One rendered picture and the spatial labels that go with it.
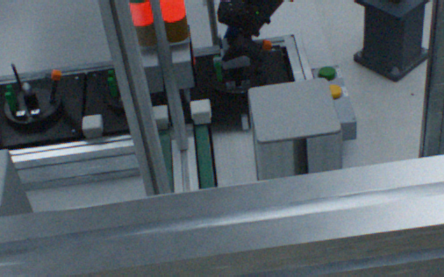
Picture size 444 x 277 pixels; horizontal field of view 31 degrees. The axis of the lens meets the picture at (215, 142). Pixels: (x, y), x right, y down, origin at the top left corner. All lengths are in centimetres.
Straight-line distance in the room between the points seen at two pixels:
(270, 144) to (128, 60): 39
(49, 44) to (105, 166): 62
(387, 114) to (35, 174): 86
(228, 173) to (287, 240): 153
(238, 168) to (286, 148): 124
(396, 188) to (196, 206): 7
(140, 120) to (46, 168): 93
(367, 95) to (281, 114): 148
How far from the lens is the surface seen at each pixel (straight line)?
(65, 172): 190
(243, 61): 188
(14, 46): 242
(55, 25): 246
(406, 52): 208
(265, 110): 57
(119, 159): 187
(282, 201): 27
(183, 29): 159
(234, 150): 184
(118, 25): 89
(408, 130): 196
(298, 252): 26
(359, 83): 209
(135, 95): 95
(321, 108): 57
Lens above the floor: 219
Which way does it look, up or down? 43 degrees down
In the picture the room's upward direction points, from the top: 9 degrees counter-clockwise
